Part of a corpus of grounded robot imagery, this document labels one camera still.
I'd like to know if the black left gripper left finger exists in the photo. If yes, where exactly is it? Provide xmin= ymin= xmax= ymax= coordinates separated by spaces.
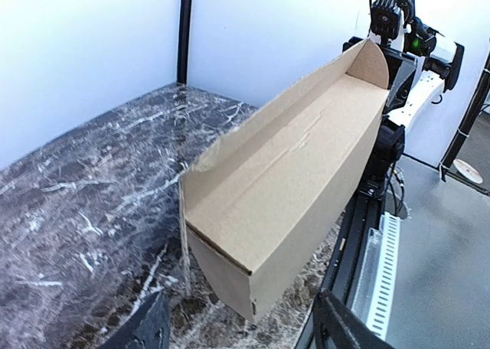
xmin=99 ymin=292 xmax=171 ymax=349

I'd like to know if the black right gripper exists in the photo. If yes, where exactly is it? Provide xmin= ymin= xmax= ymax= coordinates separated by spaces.
xmin=342 ymin=37 xmax=417 ymax=114

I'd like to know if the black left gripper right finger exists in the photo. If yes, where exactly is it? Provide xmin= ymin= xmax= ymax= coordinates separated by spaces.
xmin=312 ymin=290 xmax=393 ymax=349

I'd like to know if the brown cardboard box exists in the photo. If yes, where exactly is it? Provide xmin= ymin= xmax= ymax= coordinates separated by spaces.
xmin=181 ymin=40 xmax=389 ymax=323

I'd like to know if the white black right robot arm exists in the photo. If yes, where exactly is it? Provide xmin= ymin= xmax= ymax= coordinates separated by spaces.
xmin=340 ymin=11 xmax=464 ymax=201

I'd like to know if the grey slotted cable duct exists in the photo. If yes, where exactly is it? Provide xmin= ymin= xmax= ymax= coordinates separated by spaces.
xmin=366 ymin=212 xmax=400 ymax=341

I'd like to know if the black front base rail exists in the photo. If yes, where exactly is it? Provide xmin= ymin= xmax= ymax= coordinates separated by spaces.
xmin=321 ymin=192 xmax=386 ymax=320

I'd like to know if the black right frame post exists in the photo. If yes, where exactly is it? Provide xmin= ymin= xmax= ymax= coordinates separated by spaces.
xmin=177 ymin=0 xmax=192 ymax=84

